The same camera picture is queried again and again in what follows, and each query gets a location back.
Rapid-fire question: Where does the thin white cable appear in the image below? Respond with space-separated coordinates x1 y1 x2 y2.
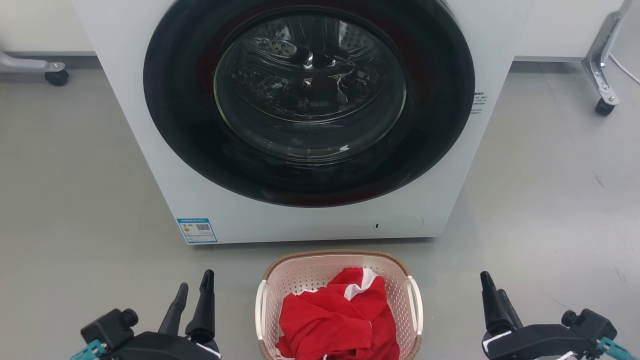
607 52 640 85

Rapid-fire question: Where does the red and white garment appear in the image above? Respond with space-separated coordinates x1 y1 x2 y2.
275 267 401 360

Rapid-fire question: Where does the beige perforated plastic laundry basket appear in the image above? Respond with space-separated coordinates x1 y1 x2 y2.
255 249 425 360

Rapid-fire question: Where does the white front-load washing machine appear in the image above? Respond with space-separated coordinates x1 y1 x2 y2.
70 0 534 246

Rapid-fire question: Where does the blue energy label sticker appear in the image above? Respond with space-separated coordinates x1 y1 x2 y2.
176 217 218 245

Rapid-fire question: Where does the round white filter cover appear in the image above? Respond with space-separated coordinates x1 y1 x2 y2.
372 214 425 237

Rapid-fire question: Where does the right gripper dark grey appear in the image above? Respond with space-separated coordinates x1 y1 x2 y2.
480 271 601 360

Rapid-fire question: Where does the grey metal frame leg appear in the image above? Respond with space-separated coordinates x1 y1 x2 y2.
582 0 634 106
0 51 66 74

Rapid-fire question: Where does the round black glass washer door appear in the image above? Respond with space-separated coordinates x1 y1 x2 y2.
143 0 476 208

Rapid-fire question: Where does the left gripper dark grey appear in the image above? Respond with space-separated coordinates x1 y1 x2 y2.
106 270 222 360

